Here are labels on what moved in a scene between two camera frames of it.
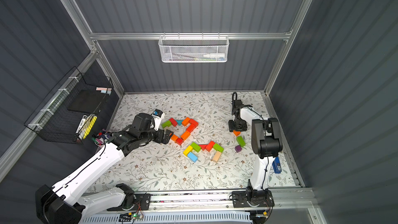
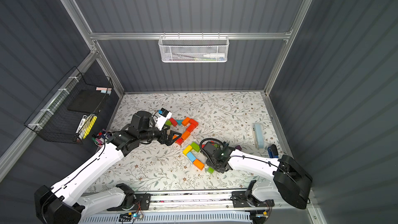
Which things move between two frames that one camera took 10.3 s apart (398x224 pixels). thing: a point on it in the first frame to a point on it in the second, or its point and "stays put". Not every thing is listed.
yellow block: x=187 y=150 stays put
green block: x=196 y=147 stays put
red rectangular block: x=190 y=127 stays put
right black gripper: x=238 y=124 to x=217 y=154
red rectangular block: x=193 y=122 stays put
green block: x=240 y=141 to x=210 y=170
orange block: x=237 y=133 to x=198 y=164
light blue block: x=192 y=157 stays put
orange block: x=185 y=135 stays put
